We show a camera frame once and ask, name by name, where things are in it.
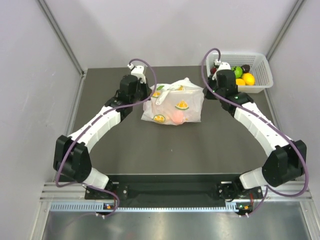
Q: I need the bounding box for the white printed plastic bag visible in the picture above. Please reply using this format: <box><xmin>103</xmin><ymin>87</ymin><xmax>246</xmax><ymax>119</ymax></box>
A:
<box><xmin>141</xmin><ymin>77</ymin><xmax>204</xmax><ymax>126</ymax></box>

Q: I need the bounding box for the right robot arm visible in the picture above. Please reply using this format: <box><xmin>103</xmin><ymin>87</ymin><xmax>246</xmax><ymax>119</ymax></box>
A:
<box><xmin>202</xmin><ymin>69</ymin><xmax>309</xmax><ymax>198</ymax></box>

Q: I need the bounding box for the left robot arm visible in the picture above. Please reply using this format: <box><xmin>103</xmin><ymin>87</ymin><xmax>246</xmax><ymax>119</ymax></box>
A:
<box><xmin>53</xmin><ymin>73</ymin><xmax>152</xmax><ymax>199</ymax></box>

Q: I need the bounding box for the green striped fruit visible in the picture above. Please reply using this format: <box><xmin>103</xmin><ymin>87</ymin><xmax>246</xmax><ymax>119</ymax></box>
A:
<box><xmin>231</xmin><ymin>66</ymin><xmax>243</xmax><ymax>79</ymax></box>

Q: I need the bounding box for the dark purple fruit back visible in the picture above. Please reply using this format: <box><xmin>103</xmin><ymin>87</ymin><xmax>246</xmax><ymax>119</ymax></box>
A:
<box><xmin>241</xmin><ymin>64</ymin><xmax>251</xmax><ymax>74</ymax></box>

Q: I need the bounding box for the pink peach in bag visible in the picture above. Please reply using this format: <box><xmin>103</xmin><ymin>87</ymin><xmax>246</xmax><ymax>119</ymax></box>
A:
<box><xmin>170</xmin><ymin>110</ymin><xmax>185</xmax><ymax>125</ymax></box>

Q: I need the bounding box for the yellow lemon middle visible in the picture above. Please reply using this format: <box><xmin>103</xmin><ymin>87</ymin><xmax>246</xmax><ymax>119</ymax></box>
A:
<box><xmin>235</xmin><ymin>78</ymin><xmax>246</xmax><ymax>86</ymax></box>

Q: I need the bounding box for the yellow lemon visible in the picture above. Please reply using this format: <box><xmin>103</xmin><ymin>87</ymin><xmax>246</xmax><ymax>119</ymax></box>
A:
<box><xmin>241</xmin><ymin>72</ymin><xmax>256</xmax><ymax>86</ymax></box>
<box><xmin>235</xmin><ymin>78</ymin><xmax>246</xmax><ymax>86</ymax></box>

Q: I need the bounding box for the red apple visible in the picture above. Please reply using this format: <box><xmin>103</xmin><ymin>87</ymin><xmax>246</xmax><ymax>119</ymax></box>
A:
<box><xmin>210</xmin><ymin>67</ymin><xmax>217</xmax><ymax>75</ymax></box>

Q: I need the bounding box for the yellow lemon right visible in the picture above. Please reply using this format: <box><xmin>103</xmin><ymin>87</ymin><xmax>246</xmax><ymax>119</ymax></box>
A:
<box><xmin>241</xmin><ymin>72</ymin><xmax>256</xmax><ymax>86</ymax></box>

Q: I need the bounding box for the white perforated plastic basket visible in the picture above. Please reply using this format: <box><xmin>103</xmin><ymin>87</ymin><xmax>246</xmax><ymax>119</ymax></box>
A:
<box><xmin>221</xmin><ymin>52</ymin><xmax>274</xmax><ymax>94</ymax></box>

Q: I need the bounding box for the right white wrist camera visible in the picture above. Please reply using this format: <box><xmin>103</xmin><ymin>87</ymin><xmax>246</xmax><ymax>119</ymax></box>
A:
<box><xmin>212</xmin><ymin>59</ymin><xmax>231</xmax><ymax>80</ymax></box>

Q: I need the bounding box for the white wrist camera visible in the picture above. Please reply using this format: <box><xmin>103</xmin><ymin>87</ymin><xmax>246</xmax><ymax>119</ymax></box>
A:
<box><xmin>212</xmin><ymin>59</ymin><xmax>231</xmax><ymax>80</ymax></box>
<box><xmin>127</xmin><ymin>63</ymin><xmax>147</xmax><ymax>84</ymax></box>

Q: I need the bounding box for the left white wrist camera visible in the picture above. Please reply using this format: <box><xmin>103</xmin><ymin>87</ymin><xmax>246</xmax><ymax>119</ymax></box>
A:
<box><xmin>127</xmin><ymin>63</ymin><xmax>147</xmax><ymax>84</ymax></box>

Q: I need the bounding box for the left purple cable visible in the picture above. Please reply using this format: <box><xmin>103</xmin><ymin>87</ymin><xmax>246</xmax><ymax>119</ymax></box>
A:
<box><xmin>55</xmin><ymin>58</ymin><xmax>158</xmax><ymax>218</ymax></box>

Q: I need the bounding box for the purple cable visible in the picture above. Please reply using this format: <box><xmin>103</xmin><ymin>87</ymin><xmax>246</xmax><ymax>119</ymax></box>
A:
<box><xmin>201</xmin><ymin>48</ymin><xmax>310</xmax><ymax>218</ymax></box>
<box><xmin>55</xmin><ymin>58</ymin><xmax>158</xmax><ymax>218</ymax></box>

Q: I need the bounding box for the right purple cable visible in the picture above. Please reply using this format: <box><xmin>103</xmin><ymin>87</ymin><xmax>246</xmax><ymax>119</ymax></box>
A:
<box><xmin>201</xmin><ymin>48</ymin><xmax>310</xmax><ymax>218</ymax></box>

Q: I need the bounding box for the slotted cable duct rail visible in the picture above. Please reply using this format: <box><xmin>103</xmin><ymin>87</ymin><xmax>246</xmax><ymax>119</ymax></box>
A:
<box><xmin>49</xmin><ymin>199</ymin><xmax>250</xmax><ymax>213</ymax></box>

